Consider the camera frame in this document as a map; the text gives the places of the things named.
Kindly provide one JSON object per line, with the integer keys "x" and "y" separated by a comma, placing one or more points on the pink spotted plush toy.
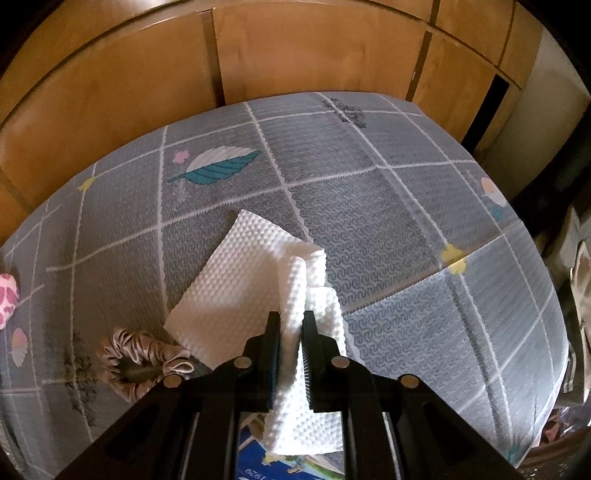
{"x": 7, "y": 295}

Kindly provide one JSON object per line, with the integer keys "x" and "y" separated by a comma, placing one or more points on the wooden wardrobe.
{"x": 300, "y": 46}

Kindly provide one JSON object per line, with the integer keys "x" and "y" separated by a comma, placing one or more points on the white textured cloth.
{"x": 240, "y": 277}

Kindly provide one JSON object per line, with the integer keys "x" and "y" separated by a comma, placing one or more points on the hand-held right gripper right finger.
{"x": 307, "y": 369}

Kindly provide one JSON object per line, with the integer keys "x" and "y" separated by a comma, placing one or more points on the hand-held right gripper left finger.
{"x": 274, "y": 364}

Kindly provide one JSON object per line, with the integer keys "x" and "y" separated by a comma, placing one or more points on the beige satin scrunchie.
{"x": 115, "y": 344}

